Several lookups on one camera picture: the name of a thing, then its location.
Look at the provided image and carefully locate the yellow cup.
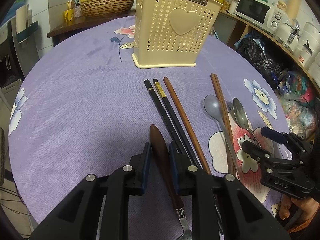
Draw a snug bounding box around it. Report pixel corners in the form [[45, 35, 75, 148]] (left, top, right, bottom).
[[63, 9, 74, 22]]

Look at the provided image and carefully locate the black garbage bag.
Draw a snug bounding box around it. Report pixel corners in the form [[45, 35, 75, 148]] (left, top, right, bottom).
[[234, 31, 284, 89]]

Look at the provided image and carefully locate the cream plastic cutlery holder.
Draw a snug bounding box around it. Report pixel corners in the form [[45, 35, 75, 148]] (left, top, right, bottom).
[[132, 0, 222, 69]]

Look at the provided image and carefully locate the colourful snack bag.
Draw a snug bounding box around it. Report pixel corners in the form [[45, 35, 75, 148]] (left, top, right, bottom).
[[276, 71, 316, 139]]

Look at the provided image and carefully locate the brown wooden chopstick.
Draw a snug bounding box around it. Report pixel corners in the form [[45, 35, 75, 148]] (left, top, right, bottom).
[[163, 77, 212, 175], [210, 74, 236, 176]]

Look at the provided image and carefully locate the tall paper cup stack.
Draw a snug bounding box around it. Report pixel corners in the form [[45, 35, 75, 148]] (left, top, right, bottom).
[[286, 0, 301, 21]]

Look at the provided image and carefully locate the metal spoon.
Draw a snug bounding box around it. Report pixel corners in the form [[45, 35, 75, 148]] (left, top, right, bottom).
[[233, 98, 261, 146]]

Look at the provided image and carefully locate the grey plastic spoon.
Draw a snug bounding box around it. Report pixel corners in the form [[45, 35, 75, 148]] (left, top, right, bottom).
[[203, 94, 241, 177]]

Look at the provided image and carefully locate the white microwave oven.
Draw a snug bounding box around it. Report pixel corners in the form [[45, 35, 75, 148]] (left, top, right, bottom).
[[234, 0, 289, 35]]

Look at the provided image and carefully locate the white electric kettle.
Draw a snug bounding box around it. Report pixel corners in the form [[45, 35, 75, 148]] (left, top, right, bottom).
[[274, 21, 300, 54]]

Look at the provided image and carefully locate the water dispenser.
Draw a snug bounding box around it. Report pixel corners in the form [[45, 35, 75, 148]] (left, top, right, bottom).
[[1, 5, 39, 107]]

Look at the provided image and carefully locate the right hand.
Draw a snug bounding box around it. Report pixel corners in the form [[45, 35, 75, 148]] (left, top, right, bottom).
[[278, 195, 319, 233]]

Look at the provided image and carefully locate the dark wooden sink table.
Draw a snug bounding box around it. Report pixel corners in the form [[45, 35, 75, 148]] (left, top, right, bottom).
[[47, 9, 136, 46]]

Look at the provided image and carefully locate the woven basin sink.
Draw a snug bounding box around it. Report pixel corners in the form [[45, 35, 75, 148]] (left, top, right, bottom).
[[80, 0, 135, 17]]

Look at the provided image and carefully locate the brown handled spoon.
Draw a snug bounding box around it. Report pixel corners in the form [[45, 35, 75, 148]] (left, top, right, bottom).
[[149, 124, 192, 239]]

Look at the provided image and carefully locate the purple floral tablecloth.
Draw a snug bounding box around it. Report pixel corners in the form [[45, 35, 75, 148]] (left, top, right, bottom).
[[9, 16, 288, 222]]

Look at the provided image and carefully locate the wooden wall shelf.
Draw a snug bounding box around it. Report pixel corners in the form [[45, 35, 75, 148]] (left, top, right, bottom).
[[219, 11, 319, 96]]

